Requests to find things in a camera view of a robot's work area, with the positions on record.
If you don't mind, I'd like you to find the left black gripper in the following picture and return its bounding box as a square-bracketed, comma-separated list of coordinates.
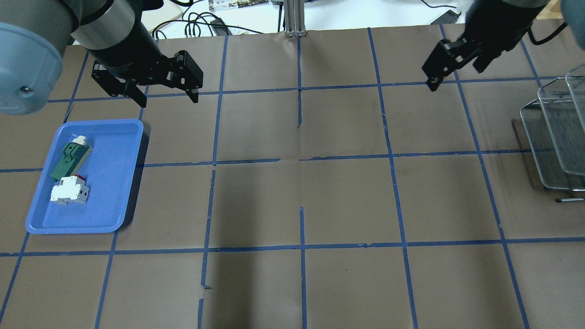
[90, 30, 203, 108]

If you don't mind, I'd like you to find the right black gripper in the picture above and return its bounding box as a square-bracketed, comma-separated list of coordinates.
[422, 0, 547, 91]

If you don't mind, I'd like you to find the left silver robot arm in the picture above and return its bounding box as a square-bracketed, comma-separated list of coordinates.
[0, 0, 203, 115]

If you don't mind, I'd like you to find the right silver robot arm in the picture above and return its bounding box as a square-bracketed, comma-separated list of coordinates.
[422, 0, 585, 91]

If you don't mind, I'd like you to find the beige plastic tray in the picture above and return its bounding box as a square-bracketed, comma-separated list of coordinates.
[141, 0, 184, 31]

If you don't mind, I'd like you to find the blue plastic tray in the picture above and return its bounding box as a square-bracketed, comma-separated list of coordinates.
[25, 119, 144, 234]

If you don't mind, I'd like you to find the green terminal block module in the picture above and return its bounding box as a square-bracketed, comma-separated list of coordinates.
[49, 135, 93, 182]

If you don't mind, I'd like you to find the white circuit breaker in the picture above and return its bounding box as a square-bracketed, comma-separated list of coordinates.
[50, 175, 90, 205]

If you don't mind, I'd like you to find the black cable bundle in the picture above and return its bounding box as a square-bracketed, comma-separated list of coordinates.
[151, 11, 266, 42]

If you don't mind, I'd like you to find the wire mesh shelf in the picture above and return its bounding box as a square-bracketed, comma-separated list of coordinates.
[520, 64, 585, 192]

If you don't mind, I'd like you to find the aluminium frame post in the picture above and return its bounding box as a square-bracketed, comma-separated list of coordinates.
[283, 0, 307, 37]

